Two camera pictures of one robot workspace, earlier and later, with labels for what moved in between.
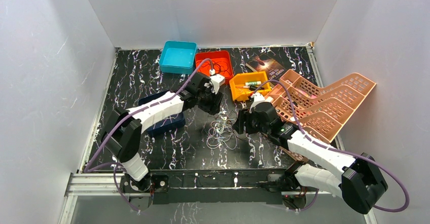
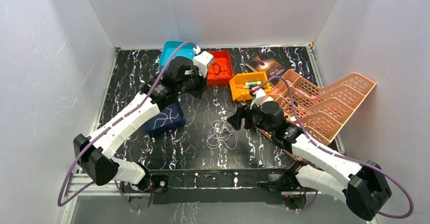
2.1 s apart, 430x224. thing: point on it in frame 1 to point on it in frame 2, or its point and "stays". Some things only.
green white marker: (253, 83) stays
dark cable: (220, 66) stays
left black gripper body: (212, 101) to (196, 82)
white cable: (170, 117) stays
